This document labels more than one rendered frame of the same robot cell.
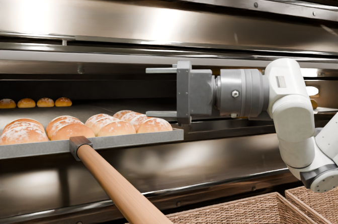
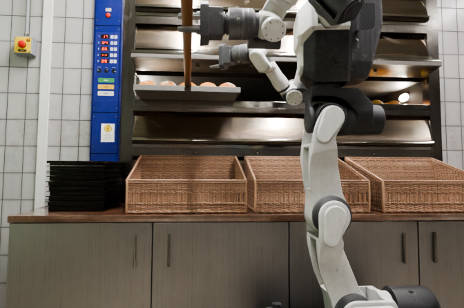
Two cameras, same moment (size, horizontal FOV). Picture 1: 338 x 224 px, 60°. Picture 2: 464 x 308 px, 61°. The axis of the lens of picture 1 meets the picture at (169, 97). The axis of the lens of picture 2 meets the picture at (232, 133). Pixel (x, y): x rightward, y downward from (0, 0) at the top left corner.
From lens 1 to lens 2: 1.47 m
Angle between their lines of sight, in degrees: 22
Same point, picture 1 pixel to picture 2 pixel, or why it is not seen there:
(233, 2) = not seen: hidden behind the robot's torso
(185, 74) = (221, 47)
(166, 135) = (230, 89)
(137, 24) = (230, 43)
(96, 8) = not seen: hidden behind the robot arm
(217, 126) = (286, 106)
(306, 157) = (279, 83)
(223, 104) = (233, 56)
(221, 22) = (288, 39)
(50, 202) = (181, 136)
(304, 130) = (263, 64)
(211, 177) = (280, 137)
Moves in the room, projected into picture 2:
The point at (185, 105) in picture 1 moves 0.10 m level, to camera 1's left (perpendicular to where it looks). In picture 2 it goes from (221, 59) to (201, 61)
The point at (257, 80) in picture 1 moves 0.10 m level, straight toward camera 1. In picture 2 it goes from (244, 46) to (230, 40)
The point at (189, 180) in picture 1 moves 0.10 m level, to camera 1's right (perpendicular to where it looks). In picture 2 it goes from (264, 137) to (281, 137)
